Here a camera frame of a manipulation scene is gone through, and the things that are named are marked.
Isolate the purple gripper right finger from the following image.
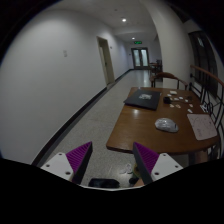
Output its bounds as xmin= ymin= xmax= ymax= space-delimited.
xmin=132 ymin=141 xmax=184 ymax=185

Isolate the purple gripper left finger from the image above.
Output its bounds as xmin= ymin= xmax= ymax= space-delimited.
xmin=40 ymin=141 xmax=94 ymax=185

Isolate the grey computer mouse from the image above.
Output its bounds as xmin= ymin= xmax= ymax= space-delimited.
xmin=155 ymin=118 xmax=179 ymax=133

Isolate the black mouse pad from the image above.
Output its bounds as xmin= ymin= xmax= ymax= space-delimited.
xmin=124 ymin=89 xmax=160 ymax=110

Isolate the brown wooden table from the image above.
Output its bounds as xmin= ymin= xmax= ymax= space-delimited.
xmin=105 ymin=86 xmax=221 ymax=156

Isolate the small black box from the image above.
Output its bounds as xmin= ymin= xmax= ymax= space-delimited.
xmin=163 ymin=97 xmax=171 ymax=104

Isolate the white paper sheet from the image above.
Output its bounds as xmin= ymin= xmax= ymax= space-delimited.
xmin=187 ymin=114 xmax=217 ymax=141

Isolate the wooden armchair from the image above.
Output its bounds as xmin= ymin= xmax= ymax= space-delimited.
xmin=150 ymin=72 xmax=188 ymax=90

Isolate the black metal railing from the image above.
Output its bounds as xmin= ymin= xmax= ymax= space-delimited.
xmin=189 ymin=65 xmax=224 ymax=160

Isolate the wooden side door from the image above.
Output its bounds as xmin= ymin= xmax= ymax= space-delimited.
xmin=97 ymin=37 xmax=115 ymax=85

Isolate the glass double door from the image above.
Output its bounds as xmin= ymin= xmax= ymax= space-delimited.
xmin=131 ymin=48 xmax=149 ymax=70

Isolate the green exit sign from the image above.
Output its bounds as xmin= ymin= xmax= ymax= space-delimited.
xmin=134 ymin=41 xmax=142 ymax=45

